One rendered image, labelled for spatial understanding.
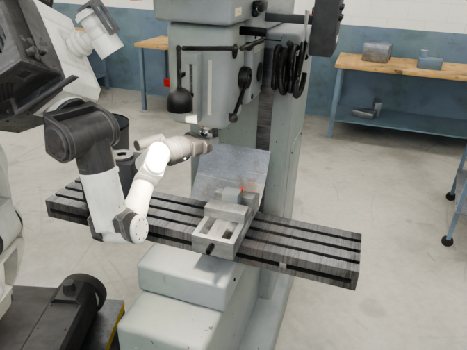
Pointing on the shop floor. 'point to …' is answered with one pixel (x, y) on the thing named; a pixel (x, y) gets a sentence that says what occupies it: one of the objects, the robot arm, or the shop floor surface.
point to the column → (271, 136)
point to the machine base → (267, 317)
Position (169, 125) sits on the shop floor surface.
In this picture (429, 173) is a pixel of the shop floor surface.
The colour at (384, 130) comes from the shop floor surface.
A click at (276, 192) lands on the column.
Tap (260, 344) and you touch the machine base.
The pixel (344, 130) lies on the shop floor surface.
